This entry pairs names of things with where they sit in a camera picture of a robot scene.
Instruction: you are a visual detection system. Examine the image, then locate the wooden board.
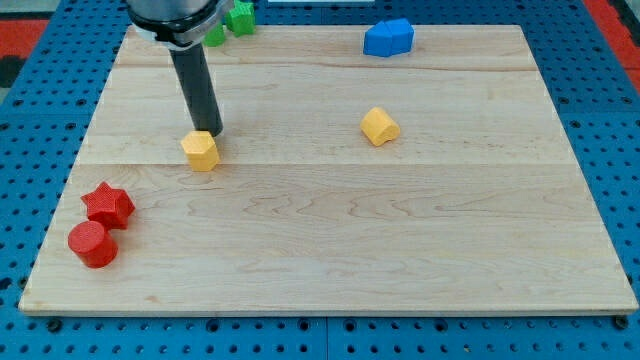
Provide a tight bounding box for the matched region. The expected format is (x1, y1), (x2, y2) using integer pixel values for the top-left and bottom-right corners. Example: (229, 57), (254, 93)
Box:
(19, 25), (638, 317)

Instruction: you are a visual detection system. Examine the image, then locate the yellow hexagon block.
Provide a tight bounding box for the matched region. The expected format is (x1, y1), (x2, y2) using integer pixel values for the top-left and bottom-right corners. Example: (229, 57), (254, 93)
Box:
(180, 131), (220, 172)

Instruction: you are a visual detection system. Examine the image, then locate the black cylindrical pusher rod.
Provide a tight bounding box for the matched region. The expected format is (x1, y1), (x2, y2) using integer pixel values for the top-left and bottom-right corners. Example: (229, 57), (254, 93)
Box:
(170, 44), (223, 137)

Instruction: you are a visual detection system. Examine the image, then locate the red cylinder block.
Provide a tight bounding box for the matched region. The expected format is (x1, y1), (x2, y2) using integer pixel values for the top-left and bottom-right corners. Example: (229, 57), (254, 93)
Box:
(67, 220), (118, 268)

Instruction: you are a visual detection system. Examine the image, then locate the green star block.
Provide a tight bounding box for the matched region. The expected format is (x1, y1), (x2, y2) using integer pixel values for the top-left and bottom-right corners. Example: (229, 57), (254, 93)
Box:
(225, 0), (256, 37)

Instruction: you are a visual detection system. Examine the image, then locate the blue cube block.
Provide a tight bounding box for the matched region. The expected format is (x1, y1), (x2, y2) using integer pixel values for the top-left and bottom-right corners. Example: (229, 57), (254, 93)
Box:
(363, 21), (392, 57)

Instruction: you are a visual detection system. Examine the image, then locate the red star block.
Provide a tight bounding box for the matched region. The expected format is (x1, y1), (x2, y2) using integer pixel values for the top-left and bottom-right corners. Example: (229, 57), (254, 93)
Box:
(80, 182), (135, 230)

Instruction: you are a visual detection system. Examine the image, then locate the green block behind arm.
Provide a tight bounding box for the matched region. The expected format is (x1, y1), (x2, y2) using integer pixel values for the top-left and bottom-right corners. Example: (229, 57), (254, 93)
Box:
(202, 23), (226, 47)

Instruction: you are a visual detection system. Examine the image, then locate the blue pentagon block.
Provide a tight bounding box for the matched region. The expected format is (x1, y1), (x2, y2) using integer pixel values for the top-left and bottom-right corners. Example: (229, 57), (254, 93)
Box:
(385, 18), (414, 55)

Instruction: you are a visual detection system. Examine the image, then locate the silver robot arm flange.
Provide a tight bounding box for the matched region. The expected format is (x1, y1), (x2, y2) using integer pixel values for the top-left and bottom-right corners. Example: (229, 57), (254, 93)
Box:
(126, 0), (235, 51)

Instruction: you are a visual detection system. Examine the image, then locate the yellow heart block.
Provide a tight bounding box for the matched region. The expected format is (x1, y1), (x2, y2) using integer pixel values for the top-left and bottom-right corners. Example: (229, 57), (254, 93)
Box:
(360, 107), (401, 146)

